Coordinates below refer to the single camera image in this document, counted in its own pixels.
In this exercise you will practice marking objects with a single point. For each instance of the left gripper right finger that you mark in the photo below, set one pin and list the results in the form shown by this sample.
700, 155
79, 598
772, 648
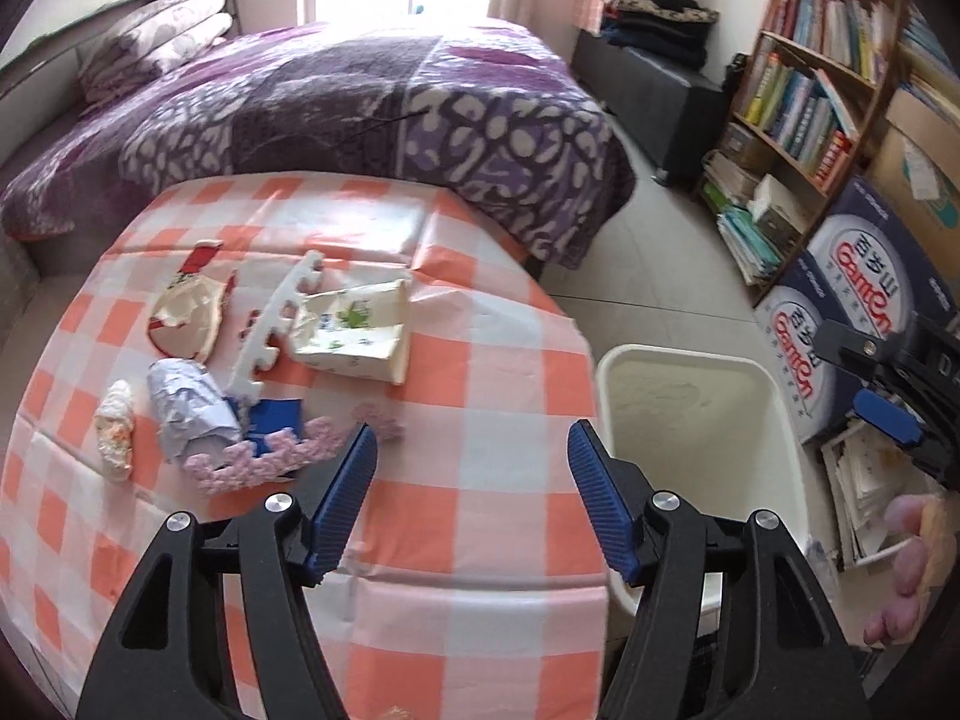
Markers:
732, 622

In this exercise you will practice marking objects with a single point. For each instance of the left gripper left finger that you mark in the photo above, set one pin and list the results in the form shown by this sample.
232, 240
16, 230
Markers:
164, 652

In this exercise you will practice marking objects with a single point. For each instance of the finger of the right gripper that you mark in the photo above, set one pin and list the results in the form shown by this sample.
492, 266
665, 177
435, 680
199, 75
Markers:
895, 422
851, 351

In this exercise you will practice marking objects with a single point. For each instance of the lavender paper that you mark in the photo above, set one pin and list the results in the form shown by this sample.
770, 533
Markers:
192, 414

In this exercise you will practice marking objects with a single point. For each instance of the snack wrapper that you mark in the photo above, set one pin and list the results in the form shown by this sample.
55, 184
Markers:
114, 421

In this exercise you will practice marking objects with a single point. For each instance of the purple fuzzy puzzle strip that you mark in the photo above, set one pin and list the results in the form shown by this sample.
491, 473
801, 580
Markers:
235, 467

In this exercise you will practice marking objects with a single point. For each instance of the blue small carton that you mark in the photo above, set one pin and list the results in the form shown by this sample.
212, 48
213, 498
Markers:
267, 416

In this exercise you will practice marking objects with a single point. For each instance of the torn red noodle cup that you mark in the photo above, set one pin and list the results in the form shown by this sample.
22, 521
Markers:
186, 319

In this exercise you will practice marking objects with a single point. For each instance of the white plastic trash bin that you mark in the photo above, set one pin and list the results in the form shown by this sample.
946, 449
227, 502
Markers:
711, 428

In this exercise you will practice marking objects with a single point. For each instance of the right hand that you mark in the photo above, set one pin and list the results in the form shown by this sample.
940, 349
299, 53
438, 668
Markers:
921, 565

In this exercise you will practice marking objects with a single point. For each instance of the lower Ganten water box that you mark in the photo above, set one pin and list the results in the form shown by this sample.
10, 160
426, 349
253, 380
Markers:
819, 395

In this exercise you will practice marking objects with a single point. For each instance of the ganten water box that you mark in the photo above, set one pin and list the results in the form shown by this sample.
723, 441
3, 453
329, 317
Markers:
819, 395
877, 269

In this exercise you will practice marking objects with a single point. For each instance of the upper Ganten water box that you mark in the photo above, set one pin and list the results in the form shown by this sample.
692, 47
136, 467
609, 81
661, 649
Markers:
877, 269

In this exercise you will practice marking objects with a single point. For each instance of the brown cardboard box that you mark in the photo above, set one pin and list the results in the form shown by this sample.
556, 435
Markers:
916, 171

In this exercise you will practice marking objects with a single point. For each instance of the wooden bookshelf with books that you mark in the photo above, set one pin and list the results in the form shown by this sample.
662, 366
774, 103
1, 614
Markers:
806, 114

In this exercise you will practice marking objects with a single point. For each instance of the black storage bench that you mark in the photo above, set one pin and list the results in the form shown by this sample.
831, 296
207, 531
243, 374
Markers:
673, 114

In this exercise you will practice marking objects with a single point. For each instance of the white foam puzzle strip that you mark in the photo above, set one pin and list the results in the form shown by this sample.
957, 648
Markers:
256, 354

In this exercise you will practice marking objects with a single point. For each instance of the checkered orange white tablecloth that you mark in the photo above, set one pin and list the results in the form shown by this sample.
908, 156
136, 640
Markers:
470, 587

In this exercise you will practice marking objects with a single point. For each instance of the crushed white green paper cup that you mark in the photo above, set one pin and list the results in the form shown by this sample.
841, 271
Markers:
361, 332

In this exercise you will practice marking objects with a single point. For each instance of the folded dark clothes pile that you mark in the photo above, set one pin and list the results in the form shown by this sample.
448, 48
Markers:
677, 30

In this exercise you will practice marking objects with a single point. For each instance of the purple patterned bed quilt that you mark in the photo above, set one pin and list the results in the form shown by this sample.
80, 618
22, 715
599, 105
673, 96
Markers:
484, 110

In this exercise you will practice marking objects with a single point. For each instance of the dark wooden headboard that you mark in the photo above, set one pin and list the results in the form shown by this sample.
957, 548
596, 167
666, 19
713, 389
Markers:
42, 83

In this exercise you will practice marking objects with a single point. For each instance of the folded floral pillows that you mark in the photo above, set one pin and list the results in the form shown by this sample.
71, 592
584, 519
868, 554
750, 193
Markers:
150, 42

